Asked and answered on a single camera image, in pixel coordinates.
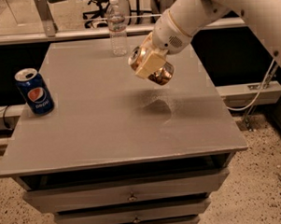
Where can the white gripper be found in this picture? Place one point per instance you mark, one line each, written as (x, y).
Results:
(165, 36)

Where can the orange soda can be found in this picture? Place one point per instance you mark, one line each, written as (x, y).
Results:
(150, 65)

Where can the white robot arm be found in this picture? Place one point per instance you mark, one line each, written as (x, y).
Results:
(262, 17)

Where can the blue Pepsi can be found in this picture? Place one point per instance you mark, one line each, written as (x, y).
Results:
(34, 90)

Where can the clear plastic water bottle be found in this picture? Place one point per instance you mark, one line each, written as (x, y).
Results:
(117, 28)

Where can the black office chair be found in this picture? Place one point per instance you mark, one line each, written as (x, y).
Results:
(88, 16)

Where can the grey drawer cabinet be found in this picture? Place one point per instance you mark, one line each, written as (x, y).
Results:
(110, 125)

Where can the middle grey drawer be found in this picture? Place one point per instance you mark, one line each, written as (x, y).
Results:
(139, 213)

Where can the top grey drawer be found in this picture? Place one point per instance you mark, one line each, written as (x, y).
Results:
(126, 191)

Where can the metal railing frame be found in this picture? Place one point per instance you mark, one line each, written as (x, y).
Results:
(32, 21)

